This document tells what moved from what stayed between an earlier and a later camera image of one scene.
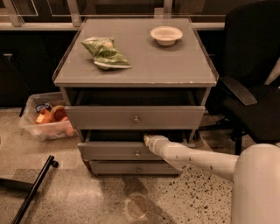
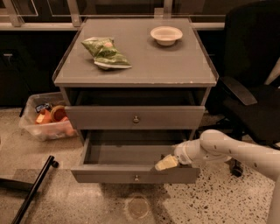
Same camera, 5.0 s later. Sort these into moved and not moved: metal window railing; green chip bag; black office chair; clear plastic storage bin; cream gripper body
Moved: cream gripper body
Not moved: clear plastic storage bin; green chip bag; black office chair; metal window railing
